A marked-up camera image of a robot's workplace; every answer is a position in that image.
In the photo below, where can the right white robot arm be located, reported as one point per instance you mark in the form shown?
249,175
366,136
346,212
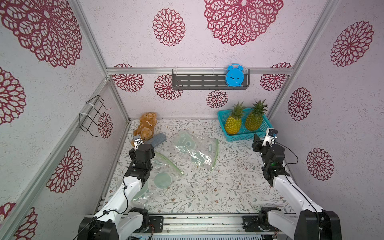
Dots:
312,222

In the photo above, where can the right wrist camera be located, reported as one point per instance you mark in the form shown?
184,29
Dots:
270,137

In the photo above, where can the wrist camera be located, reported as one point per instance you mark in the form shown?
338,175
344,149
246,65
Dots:
137,140
270,137

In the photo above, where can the grey wall shelf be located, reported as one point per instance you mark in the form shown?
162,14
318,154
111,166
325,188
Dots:
194,81

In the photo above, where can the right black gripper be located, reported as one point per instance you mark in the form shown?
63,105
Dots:
257,144

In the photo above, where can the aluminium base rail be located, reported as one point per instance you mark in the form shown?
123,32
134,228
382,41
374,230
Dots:
203,224

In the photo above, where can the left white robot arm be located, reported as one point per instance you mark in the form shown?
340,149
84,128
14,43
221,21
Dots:
126,192

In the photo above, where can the teal plastic basket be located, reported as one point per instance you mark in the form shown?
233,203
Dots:
243,134

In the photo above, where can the clear zip-top bag green seal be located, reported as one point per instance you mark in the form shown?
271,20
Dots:
163,175

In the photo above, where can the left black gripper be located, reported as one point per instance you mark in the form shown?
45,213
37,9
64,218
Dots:
132,154

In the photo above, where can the green pineapple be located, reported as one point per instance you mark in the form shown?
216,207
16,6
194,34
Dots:
255,118

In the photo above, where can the blue alarm clock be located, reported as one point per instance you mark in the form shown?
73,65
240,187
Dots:
235,75

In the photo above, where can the grey glasses case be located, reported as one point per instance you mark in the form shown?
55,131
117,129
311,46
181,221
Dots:
156,140

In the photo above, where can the yellow orange pineapple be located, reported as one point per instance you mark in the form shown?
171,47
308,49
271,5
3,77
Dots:
234,121

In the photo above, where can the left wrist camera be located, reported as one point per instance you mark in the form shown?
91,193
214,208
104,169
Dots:
137,140

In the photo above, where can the black wire wall rack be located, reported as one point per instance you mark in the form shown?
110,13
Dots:
89,118

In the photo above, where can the tan teddy bear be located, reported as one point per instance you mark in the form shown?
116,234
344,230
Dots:
147,125

